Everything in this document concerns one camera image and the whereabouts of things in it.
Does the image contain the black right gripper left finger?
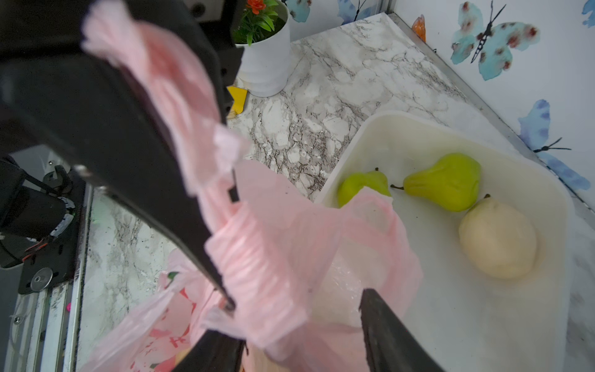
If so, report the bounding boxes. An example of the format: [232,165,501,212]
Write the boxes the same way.
[173,330,245,372]

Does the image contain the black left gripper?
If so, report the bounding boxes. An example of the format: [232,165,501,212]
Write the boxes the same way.
[1,1,244,290]

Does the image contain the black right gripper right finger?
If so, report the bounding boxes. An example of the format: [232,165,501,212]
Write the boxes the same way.
[359,288,443,372]

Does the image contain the pink plastic bag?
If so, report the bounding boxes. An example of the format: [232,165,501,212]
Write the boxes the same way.
[76,0,424,372]

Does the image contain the green pear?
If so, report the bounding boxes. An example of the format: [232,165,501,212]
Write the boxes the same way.
[390,153,481,212]
[337,168,390,208]

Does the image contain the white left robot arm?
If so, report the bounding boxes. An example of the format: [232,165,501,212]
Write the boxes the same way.
[1,1,243,290]

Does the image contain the white rectangular tray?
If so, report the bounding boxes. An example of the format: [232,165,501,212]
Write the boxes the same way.
[317,111,574,371]

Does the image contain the yellow toy shovel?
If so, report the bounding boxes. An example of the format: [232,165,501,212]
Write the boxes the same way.
[227,86,248,119]

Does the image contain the beige pear top right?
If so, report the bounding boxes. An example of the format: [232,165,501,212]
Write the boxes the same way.
[458,194,538,280]

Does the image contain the green pear top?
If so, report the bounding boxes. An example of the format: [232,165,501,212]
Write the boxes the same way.
[390,153,481,212]

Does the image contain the potted flower plant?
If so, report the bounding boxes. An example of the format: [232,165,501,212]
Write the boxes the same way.
[232,0,291,98]

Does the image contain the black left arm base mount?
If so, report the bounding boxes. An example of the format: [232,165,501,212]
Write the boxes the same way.
[18,165,86,295]

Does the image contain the aluminium front rail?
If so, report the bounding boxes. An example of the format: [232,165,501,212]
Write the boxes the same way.
[1,185,93,371]

